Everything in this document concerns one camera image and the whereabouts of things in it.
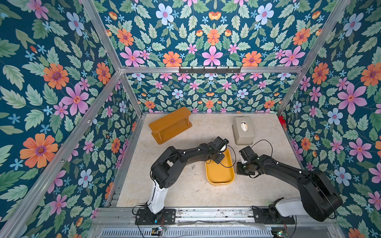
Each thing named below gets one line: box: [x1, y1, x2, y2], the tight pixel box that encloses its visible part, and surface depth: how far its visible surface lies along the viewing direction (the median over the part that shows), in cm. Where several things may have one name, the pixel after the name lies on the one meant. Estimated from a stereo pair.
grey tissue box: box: [231, 116, 255, 146], surface depth 103 cm
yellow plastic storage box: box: [204, 148, 236, 185], surface depth 89 cm
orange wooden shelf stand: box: [148, 106, 193, 145], surface depth 100 cm
